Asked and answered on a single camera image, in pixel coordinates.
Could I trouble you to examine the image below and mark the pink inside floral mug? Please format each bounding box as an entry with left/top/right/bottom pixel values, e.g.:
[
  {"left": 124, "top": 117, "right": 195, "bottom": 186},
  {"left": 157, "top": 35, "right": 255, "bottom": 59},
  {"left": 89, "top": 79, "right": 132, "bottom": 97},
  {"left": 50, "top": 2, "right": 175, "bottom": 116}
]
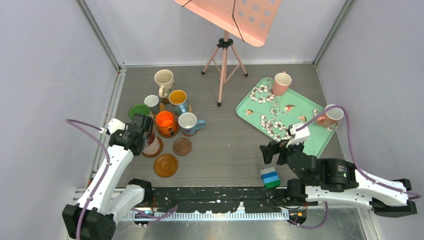
[{"left": 142, "top": 131, "right": 163, "bottom": 158}]

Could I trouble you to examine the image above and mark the green inside cream mug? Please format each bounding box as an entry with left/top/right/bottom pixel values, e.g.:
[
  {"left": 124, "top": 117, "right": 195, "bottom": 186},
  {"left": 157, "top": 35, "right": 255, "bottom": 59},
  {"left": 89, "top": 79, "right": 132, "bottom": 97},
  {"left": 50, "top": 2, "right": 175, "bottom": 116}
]
[{"left": 128, "top": 103, "right": 157, "bottom": 130}]

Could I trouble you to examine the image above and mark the large ridged brown wooden coaster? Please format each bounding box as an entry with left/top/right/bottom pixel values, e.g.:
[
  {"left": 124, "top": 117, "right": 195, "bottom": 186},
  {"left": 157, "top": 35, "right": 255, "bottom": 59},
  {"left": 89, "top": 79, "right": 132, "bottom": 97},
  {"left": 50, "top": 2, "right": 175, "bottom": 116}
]
[{"left": 157, "top": 128, "right": 180, "bottom": 138}]

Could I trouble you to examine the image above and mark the orange mug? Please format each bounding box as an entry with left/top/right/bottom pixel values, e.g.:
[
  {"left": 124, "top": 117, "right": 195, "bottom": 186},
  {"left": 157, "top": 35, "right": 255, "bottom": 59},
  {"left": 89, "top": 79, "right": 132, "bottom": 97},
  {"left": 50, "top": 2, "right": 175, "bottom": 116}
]
[{"left": 155, "top": 110, "right": 179, "bottom": 135}]

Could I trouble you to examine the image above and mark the small blue patterned mug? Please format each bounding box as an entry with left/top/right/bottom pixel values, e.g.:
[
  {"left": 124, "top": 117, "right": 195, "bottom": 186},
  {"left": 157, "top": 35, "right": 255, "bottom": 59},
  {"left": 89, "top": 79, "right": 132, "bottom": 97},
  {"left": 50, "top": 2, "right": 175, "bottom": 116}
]
[{"left": 144, "top": 94, "right": 161, "bottom": 115}]

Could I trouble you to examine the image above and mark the light plain wooden coaster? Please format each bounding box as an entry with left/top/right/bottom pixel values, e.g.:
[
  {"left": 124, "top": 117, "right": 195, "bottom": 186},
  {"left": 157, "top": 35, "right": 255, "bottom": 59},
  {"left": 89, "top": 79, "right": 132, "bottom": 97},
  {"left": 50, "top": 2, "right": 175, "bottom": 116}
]
[{"left": 159, "top": 102, "right": 166, "bottom": 112}]

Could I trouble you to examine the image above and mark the dark walnut coaster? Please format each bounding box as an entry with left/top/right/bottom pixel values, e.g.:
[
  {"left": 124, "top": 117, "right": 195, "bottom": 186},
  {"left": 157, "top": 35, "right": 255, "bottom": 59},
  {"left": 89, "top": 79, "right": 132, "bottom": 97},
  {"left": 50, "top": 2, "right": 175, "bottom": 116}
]
[{"left": 172, "top": 137, "right": 193, "bottom": 156}]

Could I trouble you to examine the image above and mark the peach mug white inside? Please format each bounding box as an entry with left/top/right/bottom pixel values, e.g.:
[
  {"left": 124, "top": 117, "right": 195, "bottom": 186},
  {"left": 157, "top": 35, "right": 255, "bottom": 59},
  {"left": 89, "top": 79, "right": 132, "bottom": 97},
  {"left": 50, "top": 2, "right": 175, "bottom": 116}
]
[{"left": 315, "top": 107, "right": 344, "bottom": 128}]

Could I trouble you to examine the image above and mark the white inside teal mug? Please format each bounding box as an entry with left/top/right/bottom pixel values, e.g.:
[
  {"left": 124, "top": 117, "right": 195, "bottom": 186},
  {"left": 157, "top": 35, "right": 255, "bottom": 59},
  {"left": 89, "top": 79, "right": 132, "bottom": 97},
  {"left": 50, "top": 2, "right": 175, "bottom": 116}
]
[{"left": 178, "top": 112, "right": 206, "bottom": 137}]

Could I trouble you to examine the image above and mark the yellow inside blue mug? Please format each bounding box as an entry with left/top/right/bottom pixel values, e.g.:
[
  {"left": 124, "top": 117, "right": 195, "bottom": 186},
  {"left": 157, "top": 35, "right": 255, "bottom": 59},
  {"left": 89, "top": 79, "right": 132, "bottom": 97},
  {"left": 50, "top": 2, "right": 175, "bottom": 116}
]
[{"left": 168, "top": 90, "right": 191, "bottom": 118}]

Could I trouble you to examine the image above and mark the pink white inside mug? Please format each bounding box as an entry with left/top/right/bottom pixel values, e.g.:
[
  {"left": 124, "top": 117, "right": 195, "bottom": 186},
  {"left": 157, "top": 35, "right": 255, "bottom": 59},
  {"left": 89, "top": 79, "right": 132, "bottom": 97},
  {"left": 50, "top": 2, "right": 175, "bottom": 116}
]
[{"left": 272, "top": 71, "right": 292, "bottom": 96}]

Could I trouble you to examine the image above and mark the cream shell pattern mug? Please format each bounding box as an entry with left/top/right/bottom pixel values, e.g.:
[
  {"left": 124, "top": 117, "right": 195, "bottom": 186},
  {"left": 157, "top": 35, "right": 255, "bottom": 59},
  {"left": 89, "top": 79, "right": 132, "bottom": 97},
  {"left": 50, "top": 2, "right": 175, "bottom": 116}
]
[{"left": 154, "top": 69, "right": 177, "bottom": 99}]

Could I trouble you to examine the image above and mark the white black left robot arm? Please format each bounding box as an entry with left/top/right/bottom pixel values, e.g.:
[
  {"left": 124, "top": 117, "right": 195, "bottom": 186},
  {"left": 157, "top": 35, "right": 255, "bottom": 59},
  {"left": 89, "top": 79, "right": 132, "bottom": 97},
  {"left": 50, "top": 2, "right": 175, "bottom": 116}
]
[{"left": 62, "top": 113, "right": 154, "bottom": 240}]

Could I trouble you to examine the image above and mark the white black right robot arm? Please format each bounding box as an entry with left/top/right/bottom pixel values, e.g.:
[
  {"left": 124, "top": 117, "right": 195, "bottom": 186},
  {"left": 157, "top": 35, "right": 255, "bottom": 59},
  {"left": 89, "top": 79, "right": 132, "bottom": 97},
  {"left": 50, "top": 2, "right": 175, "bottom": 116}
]
[{"left": 259, "top": 140, "right": 418, "bottom": 218}]

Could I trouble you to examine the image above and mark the ridged brown coaster back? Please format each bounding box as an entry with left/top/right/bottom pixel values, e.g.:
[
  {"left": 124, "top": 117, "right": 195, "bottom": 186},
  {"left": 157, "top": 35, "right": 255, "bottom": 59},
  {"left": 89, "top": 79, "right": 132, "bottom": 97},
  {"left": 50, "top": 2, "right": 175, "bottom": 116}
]
[{"left": 160, "top": 97, "right": 170, "bottom": 104}]

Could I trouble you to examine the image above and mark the blue green toy brick stack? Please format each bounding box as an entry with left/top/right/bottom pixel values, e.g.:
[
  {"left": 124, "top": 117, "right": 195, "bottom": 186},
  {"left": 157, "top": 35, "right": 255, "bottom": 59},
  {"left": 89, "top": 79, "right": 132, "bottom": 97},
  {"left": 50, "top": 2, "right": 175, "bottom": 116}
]
[{"left": 259, "top": 167, "right": 281, "bottom": 189}]

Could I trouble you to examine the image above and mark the mint green floral tray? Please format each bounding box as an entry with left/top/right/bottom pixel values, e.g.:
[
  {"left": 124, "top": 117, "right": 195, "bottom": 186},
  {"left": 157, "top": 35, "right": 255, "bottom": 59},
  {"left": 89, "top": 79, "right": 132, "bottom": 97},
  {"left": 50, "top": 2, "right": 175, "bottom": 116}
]
[{"left": 235, "top": 77, "right": 324, "bottom": 141}]

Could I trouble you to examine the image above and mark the pink music stand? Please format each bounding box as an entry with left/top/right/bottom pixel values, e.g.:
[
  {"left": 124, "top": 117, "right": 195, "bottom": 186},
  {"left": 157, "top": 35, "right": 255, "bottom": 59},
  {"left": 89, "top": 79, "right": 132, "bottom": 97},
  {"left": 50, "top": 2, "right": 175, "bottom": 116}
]
[{"left": 176, "top": 0, "right": 282, "bottom": 107}]

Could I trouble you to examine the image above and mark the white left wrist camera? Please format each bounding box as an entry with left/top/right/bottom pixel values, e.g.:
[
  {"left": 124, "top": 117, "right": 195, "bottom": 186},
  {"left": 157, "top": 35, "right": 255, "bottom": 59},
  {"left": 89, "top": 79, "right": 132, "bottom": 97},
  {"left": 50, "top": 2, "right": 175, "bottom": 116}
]
[{"left": 98, "top": 118, "right": 126, "bottom": 135}]

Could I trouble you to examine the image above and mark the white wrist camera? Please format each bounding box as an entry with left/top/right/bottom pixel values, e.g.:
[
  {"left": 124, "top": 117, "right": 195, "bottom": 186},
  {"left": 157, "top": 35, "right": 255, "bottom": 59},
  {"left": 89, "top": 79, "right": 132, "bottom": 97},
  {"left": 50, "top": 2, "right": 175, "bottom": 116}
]
[
  {"left": 286, "top": 122, "right": 310, "bottom": 148},
  {"left": 98, "top": 118, "right": 126, "bottom": 135}
]

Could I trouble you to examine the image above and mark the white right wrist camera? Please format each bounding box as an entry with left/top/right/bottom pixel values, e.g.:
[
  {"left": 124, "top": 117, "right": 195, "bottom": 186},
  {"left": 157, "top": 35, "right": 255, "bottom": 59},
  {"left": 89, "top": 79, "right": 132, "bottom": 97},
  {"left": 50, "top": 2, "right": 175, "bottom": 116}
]
[{"left": 286, "top": 122, "right": 310, "bottom": 148}]

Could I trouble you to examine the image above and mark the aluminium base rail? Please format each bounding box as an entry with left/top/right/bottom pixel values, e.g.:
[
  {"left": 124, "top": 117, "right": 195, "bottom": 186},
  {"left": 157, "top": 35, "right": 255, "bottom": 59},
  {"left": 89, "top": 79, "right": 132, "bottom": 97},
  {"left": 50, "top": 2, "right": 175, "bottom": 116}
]
[{"left": 70, "top": 188, "right": 365, "bottom": 229}]

